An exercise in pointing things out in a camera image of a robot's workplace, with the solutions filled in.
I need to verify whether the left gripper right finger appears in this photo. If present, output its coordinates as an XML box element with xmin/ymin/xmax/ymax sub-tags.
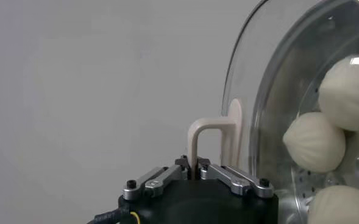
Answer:
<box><xmin>197</xmin><ymin>156</ymin><xmax>275</xmax><ymax>199</ymax></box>

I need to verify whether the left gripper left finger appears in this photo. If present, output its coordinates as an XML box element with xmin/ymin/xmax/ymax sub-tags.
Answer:
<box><xmin>123</xmin><ymin>155</ymin><xmax>188</xmax><ymax>201</ymax></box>

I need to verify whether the round glass pot lid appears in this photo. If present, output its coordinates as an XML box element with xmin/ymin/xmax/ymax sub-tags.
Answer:
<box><xmin>187</xmin><ymin>0</ymin><xmax>359</xmax><ymax>224</ymax></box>

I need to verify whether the white steamed baozi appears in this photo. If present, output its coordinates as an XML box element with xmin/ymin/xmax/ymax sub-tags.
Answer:
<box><xmin>307</xmin><ymin>184</ymin><xmax>359</xmax><ymax>224</ymax></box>
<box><xmin>318</xmin><ymin>53</ymin><xmax>359</xmax><ymax>131</ymax></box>
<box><xmin>282</xmin><ymin>111</ymin><xmax>347</xmax><ymax>173</ymax></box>

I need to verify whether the perforated steel steamer basket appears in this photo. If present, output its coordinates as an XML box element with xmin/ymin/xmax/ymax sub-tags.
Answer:
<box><xmin>249</xmin><ymin>0</ymin><xmax>359</xmax><ymax>224</ymax></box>

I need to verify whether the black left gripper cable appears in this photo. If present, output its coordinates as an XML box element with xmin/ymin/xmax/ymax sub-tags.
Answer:
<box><xmin>87</xmin><ymin>206</ymin><xmax>141</xmax><ymax>224</ymax></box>

